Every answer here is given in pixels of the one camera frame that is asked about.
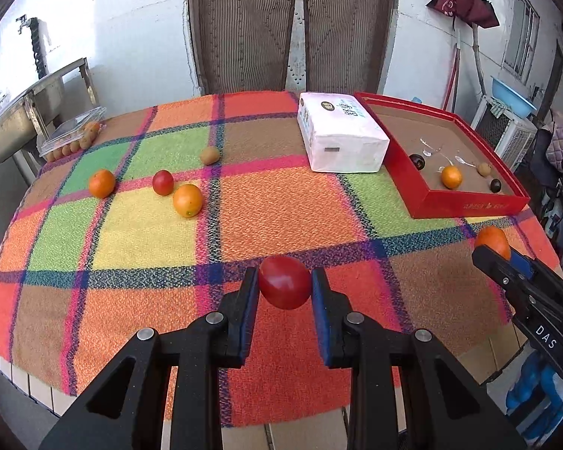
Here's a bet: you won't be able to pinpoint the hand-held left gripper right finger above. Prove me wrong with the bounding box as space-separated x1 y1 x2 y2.
311 267 528 450

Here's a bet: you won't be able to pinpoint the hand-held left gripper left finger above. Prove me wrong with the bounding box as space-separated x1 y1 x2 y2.
38 267 261 450

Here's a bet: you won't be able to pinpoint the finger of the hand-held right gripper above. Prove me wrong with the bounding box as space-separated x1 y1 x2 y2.
510 250 563 291
471 245 536 302

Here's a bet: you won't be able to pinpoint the red tomato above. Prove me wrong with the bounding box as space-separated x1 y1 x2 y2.
257 255 312 311
152 171 175 196

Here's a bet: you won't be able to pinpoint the red cardboard box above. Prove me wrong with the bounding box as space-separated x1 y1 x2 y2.
354 92 531 219

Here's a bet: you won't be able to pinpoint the pile of small brown fruits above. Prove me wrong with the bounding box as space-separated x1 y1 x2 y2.
44 129 99 162

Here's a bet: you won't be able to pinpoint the dark parked scooter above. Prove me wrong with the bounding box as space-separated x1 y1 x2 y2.
530 126 563 282

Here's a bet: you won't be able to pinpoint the colourful plaid blanket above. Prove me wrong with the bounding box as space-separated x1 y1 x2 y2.
0 91 561 427

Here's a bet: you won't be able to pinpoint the white air conditioner unit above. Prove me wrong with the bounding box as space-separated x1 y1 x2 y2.
471 96 538 172

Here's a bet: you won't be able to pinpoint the blue plastic basin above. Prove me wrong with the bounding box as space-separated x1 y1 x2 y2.
492 78 538 116

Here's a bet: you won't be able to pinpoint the white tissue pack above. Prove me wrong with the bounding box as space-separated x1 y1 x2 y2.
297 92 390 173

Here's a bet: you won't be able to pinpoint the pale wooden stick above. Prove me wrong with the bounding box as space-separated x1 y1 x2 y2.
467 0 489 99

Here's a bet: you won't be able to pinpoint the white tiled table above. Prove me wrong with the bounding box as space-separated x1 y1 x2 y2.
0 323 531 450

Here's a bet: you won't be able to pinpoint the barred window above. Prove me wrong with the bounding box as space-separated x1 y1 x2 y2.
502 0 540 83

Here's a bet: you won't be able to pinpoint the clear plastic clamshell container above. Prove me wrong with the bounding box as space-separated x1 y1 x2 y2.
36 105 108 162

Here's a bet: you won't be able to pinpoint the maroon folded umbrella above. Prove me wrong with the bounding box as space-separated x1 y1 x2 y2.
426 0 500 29

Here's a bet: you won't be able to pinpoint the stainless steel sink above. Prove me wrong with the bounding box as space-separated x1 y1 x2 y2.
0 57 99 166

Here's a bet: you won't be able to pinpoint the person's brown corduroy trousers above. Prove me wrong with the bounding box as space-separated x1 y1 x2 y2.
184 0 402 97

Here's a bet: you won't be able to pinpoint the black corrugated hose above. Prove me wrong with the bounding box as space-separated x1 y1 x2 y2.
29 18 48 78

